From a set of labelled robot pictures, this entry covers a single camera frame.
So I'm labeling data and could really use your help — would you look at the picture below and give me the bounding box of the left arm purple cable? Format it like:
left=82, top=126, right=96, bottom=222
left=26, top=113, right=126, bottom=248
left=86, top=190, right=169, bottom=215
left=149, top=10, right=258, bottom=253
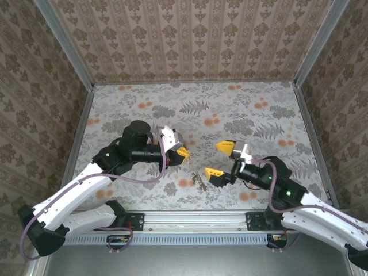
left=20, top=129, right=173, bottom=262

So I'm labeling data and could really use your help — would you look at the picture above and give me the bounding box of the grey metal panel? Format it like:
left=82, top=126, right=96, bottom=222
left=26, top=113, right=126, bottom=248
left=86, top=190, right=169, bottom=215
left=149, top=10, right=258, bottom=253
left=43, top=244, right=355, bottom=276

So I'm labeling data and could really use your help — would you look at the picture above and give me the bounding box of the aluminium mounting rail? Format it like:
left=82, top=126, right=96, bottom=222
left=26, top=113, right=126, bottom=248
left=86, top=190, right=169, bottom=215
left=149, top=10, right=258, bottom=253
left=64, top=209, right=300, bottom=232

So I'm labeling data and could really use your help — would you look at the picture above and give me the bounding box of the black connector board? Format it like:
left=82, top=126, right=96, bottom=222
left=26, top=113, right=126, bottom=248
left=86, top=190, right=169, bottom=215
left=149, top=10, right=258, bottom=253
left=266, top=233, right=288, bottom=248
left=106, top=234, right=130, bottom=248

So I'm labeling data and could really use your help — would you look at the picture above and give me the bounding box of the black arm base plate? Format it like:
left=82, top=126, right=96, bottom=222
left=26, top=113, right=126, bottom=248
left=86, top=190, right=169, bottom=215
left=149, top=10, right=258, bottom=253
left=113, top=212, right=145, bottom=232
left=246, top=212, right=273, bottom=232

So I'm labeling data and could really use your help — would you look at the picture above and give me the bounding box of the aluminium frame post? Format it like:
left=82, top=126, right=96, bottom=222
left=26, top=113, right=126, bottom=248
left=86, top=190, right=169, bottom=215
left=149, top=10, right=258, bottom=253
left=293, top=0, right=350, bottom=87
left=33, top=0, right=96, bottom=89

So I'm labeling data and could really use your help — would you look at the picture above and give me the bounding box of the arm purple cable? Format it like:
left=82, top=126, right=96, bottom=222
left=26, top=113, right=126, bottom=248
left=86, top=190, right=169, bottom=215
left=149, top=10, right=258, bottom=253
left=247, top=159, right=368, bottom=252
left=20, top=129, right=173, bottom=262

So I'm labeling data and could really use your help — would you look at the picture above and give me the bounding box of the metal band keyring with rings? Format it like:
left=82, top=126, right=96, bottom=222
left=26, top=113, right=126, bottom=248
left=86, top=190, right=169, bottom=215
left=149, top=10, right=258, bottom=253
left=186, top=155, right=209, bottom=193

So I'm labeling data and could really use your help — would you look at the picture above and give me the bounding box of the aluminium table side rail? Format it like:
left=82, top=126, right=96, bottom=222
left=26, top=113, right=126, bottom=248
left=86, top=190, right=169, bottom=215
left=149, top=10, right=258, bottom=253
left=293, top=83, right=340, bottom=208
left=61, top=85, right=96, bottom=187

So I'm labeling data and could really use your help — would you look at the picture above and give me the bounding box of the grey slotted cable duct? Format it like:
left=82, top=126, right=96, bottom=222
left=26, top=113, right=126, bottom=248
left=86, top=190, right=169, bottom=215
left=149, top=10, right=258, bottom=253
left=63, top=233, right=270, bottom=246

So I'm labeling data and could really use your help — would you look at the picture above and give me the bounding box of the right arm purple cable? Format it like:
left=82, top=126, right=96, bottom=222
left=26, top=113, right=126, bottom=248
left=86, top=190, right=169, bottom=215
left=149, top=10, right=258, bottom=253
left=247, top=159, right=368, bottom=252

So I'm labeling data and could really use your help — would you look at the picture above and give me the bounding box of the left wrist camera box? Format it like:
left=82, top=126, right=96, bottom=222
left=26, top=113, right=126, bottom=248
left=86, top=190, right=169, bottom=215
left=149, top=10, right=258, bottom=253
left=155, top=125, right=185, bottom=152

